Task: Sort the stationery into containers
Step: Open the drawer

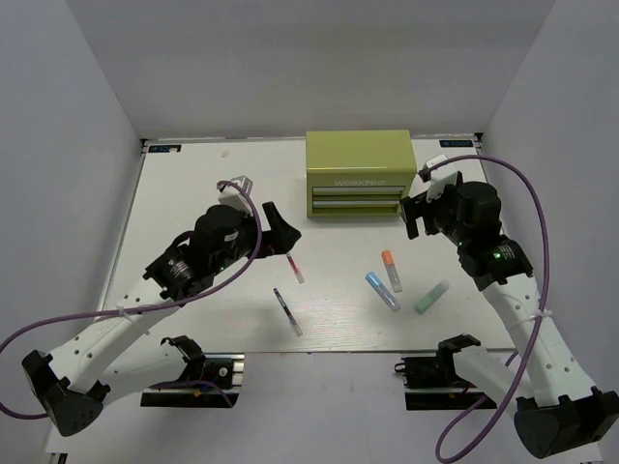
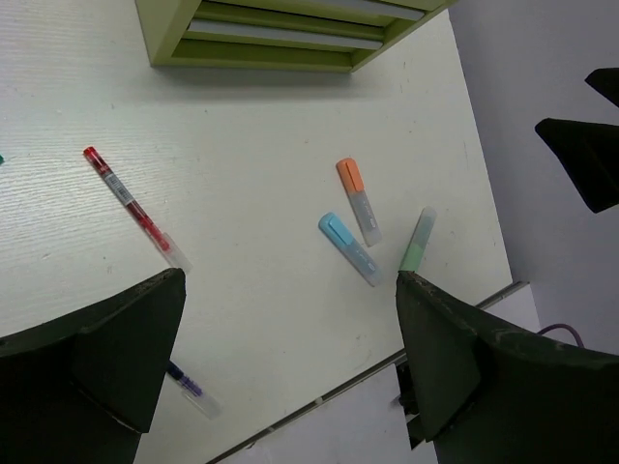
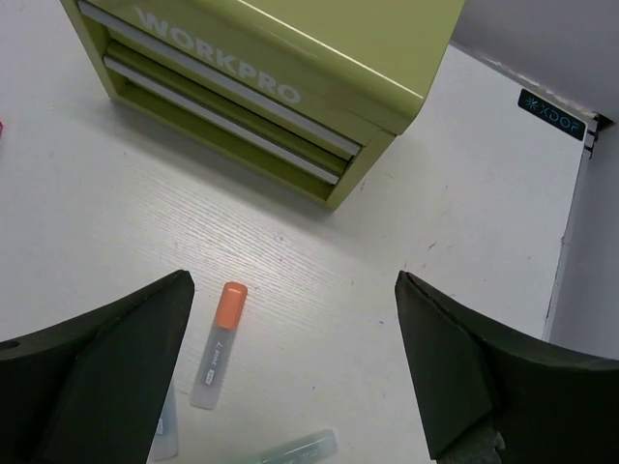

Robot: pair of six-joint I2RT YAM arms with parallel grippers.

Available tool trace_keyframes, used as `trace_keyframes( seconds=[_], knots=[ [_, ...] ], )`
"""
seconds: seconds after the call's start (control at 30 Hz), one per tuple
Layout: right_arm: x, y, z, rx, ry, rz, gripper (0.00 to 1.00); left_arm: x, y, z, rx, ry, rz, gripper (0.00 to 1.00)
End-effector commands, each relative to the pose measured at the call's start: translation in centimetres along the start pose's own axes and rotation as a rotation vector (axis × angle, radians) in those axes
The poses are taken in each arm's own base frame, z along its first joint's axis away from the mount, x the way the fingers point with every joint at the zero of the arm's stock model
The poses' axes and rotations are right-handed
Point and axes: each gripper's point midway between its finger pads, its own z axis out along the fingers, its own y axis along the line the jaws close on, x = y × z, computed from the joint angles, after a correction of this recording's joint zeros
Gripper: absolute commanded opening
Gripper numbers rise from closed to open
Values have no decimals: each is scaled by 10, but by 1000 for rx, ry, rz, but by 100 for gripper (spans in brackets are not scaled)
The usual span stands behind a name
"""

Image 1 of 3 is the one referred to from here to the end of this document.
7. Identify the green metal tool chest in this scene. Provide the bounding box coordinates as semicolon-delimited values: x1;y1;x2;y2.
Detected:
306;130;417;218

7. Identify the green eraser stick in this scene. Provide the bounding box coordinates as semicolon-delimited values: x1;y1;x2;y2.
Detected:
414;279;450;314

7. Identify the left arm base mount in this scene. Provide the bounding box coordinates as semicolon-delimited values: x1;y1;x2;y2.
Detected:
140;354;245;409

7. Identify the blue cap marker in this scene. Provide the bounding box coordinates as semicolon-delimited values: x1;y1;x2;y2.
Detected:
366;272;400;312

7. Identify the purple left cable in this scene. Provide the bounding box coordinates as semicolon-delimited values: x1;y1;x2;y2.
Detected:
0;179;265;420

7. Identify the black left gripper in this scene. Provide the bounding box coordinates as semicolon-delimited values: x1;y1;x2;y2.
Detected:
212;202;301;274

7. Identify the red refill pen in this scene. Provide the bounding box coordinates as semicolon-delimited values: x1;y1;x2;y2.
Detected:
285;253;305;284

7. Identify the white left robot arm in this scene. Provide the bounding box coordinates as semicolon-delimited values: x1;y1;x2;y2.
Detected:
22;202;302;437

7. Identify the orange cap marker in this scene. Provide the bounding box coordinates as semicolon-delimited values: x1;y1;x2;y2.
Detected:
381;249;402;293

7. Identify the left corner label sticker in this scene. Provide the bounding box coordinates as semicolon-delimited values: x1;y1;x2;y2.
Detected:
148;144;182;154

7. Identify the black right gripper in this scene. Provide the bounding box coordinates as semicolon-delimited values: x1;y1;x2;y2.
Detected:
400;180;471;247

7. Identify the blue refill pen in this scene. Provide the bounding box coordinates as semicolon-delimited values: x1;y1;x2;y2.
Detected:
273;288;303;337

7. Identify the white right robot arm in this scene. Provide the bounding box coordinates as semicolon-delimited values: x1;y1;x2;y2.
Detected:
400;181;618;458

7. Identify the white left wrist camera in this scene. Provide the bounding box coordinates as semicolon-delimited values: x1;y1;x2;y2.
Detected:
218;176;253;214

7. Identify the corner label sticker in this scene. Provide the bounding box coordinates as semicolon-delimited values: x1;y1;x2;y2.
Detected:
148;144;182;154
439;139;474;148

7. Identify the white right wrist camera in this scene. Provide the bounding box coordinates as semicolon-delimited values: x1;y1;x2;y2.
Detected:
419;155;459;203

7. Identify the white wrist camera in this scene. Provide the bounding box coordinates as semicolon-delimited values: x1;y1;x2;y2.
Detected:
419;155;459;203
218;176;253;214

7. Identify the right corner label sticker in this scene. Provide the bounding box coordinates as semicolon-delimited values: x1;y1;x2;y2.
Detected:
439;139;474;148

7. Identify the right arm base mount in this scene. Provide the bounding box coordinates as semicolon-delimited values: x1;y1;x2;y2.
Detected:
394;356;497;412

